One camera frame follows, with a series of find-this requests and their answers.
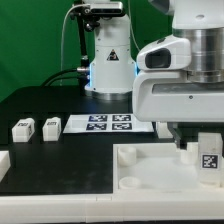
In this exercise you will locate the white front fence wall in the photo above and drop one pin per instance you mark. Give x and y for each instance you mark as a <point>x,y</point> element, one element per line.
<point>117,208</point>

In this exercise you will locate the white left fence block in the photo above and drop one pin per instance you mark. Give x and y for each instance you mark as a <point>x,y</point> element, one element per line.
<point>4,163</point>

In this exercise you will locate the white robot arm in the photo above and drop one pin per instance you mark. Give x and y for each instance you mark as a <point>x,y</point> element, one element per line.
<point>202,23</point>

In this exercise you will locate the white sheet with tags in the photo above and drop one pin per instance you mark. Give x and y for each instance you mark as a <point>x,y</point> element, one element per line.
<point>106,123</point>

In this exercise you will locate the white square tabletop part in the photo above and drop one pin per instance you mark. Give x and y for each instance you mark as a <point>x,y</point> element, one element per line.
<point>156,167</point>

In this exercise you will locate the black camera stand pole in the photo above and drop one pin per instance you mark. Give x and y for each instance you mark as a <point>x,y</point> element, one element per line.
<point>77,14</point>

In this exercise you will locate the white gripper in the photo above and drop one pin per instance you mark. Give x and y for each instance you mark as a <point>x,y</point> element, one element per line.
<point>162,91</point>

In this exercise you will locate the grey camera on stand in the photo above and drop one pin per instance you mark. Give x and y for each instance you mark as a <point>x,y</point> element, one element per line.
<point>106,8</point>

